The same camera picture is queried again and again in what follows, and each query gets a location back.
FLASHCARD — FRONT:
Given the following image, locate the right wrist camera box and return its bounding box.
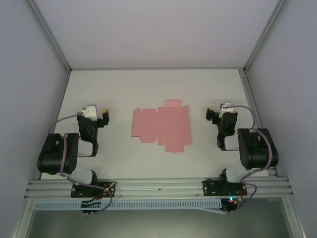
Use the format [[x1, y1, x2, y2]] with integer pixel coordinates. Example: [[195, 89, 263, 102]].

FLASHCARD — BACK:
[[219, 101, 235, 118]]

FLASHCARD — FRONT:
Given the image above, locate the white slotted cable duct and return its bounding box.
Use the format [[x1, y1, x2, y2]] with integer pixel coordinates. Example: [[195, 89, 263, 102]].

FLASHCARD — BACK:
[[33, 199, 226, 215]]

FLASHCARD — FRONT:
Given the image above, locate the aluminium frame leg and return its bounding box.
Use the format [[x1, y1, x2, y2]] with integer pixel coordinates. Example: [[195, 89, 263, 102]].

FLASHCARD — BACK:
[[282, 197, 308, 238], [11, 195, 36, 238]]

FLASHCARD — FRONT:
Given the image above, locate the pink paper box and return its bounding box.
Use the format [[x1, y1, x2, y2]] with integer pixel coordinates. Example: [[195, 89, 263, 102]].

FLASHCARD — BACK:
[[130, 99, 193, 154]]

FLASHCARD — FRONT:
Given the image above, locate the black control board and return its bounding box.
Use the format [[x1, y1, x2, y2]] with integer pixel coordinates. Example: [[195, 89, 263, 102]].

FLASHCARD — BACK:
[[221, 197, 240, 214]]

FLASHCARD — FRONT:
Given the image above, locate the aluminium mounting rail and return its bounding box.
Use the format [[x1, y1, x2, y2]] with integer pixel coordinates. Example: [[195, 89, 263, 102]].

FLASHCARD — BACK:
[[24, 176, 293, 199]]

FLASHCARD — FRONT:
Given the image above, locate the aluminium frame post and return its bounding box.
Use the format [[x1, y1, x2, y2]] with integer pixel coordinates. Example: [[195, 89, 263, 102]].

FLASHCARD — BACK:
[[243, 0, 289, 73], [26, 0, 73, 73]]

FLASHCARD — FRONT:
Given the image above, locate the aluminium side rail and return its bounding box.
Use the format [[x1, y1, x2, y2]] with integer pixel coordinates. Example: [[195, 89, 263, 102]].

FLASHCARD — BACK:
[[238, 68, 279, 177]]

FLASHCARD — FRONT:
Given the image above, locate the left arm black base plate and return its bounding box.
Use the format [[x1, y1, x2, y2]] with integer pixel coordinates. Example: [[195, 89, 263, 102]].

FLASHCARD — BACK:
[[71, 181, 116, 198]]

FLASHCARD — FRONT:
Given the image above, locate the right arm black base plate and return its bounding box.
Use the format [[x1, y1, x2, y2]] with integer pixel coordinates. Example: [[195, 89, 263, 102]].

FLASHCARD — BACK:
[[202, 180, 248, 196]]

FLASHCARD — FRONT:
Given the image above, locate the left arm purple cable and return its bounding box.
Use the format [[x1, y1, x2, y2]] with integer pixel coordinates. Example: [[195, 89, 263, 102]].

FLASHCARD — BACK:
[[49, 112, 114, 214]]

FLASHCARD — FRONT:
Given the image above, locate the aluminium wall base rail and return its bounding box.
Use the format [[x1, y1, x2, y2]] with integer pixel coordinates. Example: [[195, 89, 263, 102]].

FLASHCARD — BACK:
[[70, 66, 246, 72]]

